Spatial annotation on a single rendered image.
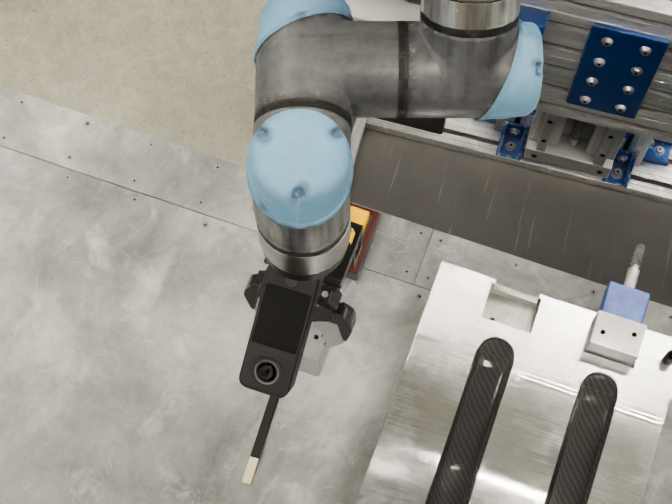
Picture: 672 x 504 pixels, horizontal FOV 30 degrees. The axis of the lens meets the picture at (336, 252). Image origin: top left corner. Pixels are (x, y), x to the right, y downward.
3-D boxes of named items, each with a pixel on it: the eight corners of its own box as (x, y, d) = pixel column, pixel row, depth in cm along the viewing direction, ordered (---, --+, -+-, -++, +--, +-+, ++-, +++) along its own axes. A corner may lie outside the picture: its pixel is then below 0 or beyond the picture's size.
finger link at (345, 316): (365, 330, 116) (345, 291, 109) (360, 345, 116) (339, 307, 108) (319, 318, 118) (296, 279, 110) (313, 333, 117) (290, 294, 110)
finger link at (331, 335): (377, 306, 123) (358, 265, 115) (357, 360, 121) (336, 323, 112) (348, 298, 124) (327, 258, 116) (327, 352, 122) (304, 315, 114)
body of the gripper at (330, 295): (365, 251, 116) (368, 197, 104) (333, 335, 113) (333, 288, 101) (287, 225, 117) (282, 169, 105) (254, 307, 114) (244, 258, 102)
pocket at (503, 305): (489, 289, 133) (493, 277, 130) (537, 306, 132) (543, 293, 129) (477, 328, 131) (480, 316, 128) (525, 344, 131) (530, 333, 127)
